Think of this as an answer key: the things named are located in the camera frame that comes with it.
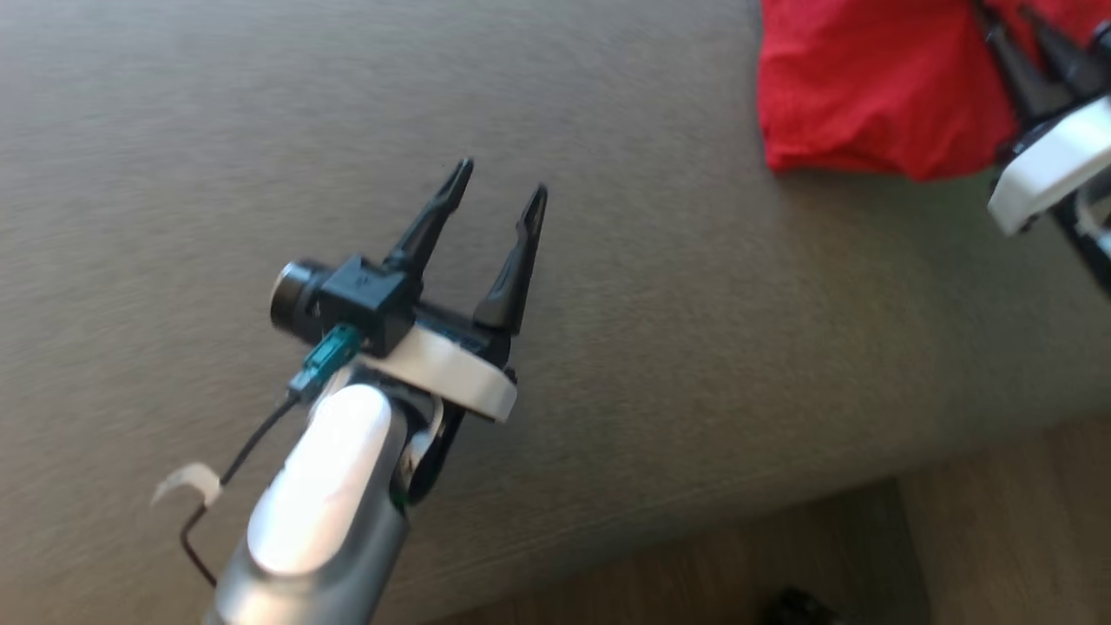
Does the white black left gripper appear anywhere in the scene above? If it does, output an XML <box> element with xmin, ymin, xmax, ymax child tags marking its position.
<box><xmin>347</xmin><ymin>158</ymin><xmax>549</xmax><ymax>506</ymax></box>

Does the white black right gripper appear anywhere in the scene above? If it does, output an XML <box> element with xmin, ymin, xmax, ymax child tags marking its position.
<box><xmin>970</xmin><ymin>0</ymin><xmax>1111</xmax><ymax>237</ymax></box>

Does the red garment with white stripe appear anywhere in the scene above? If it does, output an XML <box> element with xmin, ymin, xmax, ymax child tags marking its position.
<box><xmin>757</xmin><ymin>0</ymin><xmax>1111</xmax><ymax>181</ymax></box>

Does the large grey sofa seat cushion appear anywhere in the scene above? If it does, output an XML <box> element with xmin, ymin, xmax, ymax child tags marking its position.
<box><xmin>0</xmin><ymin>0</ymin><xmax>1111</xmax><ymax>625</ymax></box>

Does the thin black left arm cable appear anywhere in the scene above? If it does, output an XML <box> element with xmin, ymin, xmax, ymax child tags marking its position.
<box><xmin>178</xmin><ymin>326</ymin><xmax>361</xmax><ymax>587</ymax></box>

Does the white cable label tag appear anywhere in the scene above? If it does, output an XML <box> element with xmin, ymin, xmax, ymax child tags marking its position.
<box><xmin>149</xmin><ymin>463</ymin><xmax>222</xmax><ymax>509</ymax></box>

